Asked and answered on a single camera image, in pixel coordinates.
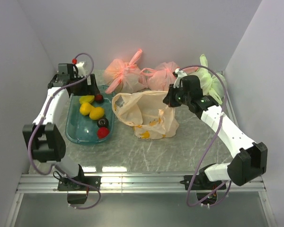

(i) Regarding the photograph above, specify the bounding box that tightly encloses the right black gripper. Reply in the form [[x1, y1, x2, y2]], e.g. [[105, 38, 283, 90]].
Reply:
[[163, 84, 191, 107]]

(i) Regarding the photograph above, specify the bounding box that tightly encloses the dark red fake fruit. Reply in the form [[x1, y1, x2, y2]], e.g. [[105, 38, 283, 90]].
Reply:
[[94, 94, 104, 103]]

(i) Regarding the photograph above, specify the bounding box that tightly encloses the yellow fake mango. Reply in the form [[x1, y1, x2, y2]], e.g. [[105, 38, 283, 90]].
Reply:
[[79, 95, 95, 104]]

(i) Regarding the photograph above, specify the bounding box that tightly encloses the yellow fake lemon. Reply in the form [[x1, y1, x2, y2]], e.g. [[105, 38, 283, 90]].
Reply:
[[89, 107, 105, 120]]

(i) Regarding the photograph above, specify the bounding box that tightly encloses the orange printed plastic bag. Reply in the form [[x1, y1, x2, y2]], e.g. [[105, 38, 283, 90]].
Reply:
[[112, 90, 179, 140]]

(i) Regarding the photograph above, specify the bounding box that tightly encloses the dark purple fake mangosteen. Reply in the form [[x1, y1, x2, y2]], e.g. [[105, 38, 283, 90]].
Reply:
[[97, 117, 109, 128]]

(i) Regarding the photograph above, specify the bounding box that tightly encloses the teal plastic tray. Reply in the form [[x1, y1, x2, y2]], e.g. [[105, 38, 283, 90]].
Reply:
[[65, 85, 116, 146]]

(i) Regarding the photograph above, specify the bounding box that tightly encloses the red fake apple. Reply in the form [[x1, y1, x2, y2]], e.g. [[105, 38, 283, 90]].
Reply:
[[97, 127, 110, 139]]

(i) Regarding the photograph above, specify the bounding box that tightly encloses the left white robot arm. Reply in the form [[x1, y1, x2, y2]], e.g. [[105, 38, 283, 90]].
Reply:
[[22, 63, 100, 190]]

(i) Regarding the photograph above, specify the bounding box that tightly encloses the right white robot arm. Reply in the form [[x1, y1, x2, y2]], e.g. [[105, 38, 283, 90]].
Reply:
[[163, 75, 268, 189]]

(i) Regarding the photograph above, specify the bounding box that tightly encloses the middle pink tied bag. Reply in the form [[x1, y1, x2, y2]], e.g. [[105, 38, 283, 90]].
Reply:
[[140, 61, 199, 92]]

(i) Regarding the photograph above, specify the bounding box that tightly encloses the pink tied bag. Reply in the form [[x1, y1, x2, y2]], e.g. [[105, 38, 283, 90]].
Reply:
[[102, 49, 147, 94], [140, 61, 199, 92]]

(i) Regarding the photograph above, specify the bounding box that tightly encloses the left pink tied bag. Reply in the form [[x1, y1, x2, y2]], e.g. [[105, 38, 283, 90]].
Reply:
[[102, 49, 147, 94]]

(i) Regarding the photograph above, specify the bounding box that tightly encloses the green tied bag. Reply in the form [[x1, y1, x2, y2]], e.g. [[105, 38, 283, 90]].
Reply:
[[186, 67, 224, 105]]

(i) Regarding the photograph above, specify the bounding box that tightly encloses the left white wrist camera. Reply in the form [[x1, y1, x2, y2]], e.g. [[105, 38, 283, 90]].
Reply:
[[73, 61, 87, 78]]

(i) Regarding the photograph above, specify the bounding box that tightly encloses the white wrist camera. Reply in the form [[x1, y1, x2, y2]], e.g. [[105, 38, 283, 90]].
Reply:
[[173, 68, 187, 88], [73, 61, 87, 78]]

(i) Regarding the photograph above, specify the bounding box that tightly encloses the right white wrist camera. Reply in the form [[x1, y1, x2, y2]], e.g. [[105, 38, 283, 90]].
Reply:
[[173, 68, 187, 88]]

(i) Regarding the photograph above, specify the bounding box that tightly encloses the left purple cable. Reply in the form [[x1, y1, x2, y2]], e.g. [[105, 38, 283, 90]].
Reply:
[[27, 52, 102, 210]]

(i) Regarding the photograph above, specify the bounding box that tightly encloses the purple cable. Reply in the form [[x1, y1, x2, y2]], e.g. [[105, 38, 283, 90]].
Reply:
[[27, 52, 102, 210], [179, 65, 232, 207]]

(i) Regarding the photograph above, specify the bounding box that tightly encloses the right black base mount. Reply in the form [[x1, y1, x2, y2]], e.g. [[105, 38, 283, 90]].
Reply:
[[179, 175, 226, 205]]

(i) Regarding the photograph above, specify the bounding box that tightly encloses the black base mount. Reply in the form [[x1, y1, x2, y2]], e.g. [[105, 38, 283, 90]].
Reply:
[[53, 171, 101, 210], [179, 175, 226, 205]]

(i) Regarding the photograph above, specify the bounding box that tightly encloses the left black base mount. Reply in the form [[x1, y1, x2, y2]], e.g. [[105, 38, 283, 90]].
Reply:
[[53, 171, 101, 210]]

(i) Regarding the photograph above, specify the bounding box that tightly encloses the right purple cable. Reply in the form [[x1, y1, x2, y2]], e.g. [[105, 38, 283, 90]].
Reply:
[[179, 65, 232, 207]]

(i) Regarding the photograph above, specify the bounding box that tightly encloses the aluminium rail frame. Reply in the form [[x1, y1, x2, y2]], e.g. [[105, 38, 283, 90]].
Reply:
[[4, 70, 277, 227]]

